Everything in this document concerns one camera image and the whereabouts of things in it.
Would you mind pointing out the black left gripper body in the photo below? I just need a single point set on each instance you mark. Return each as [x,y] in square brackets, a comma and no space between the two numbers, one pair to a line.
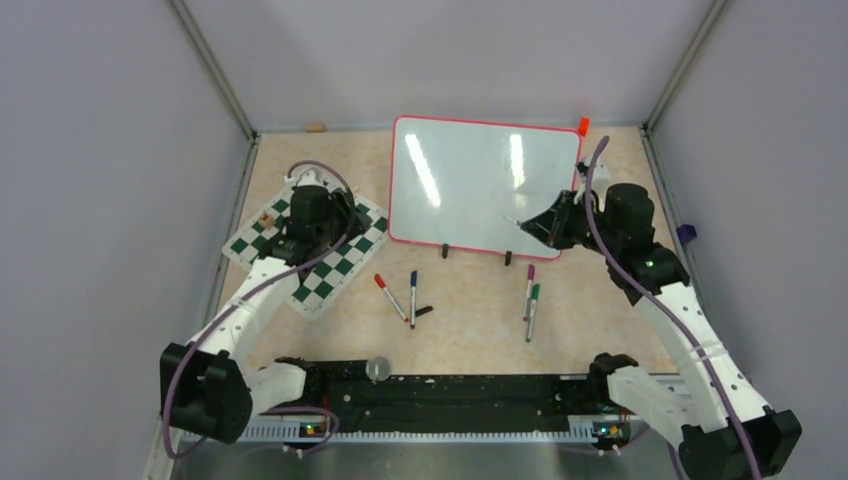
[329,234]

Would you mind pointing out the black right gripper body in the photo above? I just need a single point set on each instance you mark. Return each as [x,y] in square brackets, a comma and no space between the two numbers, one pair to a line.
[580,231]

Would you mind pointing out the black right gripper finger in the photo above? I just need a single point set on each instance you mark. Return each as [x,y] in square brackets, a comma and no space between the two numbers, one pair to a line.
[545,228]
[562,204]

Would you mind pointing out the pink framed whiteboard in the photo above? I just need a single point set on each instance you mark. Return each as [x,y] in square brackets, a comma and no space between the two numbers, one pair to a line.
[453,180]

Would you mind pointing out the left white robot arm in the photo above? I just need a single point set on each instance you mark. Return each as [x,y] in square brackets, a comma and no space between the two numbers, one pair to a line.
[206,387]

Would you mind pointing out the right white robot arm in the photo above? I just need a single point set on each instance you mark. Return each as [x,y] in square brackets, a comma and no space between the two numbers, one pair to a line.
[725,429]

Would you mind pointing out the tan wooden chess piece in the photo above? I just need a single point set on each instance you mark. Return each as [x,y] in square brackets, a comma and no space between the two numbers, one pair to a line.
[266,221]

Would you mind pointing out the purple capped marker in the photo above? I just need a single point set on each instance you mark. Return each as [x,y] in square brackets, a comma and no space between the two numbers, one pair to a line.
[528,293]

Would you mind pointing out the green white chessboard mat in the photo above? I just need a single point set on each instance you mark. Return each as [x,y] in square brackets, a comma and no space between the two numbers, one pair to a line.
[321,285]

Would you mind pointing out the green capped marker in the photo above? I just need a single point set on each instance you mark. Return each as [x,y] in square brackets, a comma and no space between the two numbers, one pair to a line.
[531,312]

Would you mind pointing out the red capped marker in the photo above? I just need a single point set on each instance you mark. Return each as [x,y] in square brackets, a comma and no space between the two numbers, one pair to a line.
[391,297]

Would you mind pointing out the orange toy block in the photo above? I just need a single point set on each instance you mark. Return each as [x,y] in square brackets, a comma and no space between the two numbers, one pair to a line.
[583,126]

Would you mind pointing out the small wooden block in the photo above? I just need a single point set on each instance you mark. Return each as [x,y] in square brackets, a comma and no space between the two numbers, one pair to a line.
[316,127]

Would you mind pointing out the purple toy block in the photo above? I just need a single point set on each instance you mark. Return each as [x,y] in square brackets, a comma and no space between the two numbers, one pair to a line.
[686,233]

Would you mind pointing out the blue capped marker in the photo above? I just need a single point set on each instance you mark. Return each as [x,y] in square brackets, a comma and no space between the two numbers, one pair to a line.
[413,299]

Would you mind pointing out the grey round knob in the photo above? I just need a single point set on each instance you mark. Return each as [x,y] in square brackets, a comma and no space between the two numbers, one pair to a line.
[378,369]

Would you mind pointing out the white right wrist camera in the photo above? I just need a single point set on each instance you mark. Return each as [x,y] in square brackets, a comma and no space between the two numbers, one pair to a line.
[601,181]

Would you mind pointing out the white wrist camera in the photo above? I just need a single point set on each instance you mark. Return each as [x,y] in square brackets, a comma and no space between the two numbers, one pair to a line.
[310,180]
[601,181]

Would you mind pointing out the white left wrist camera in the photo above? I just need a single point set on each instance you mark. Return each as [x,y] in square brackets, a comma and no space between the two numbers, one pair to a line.
[310,180]

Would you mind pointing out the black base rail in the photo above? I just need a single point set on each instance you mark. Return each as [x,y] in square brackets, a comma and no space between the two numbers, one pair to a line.
[459,404]

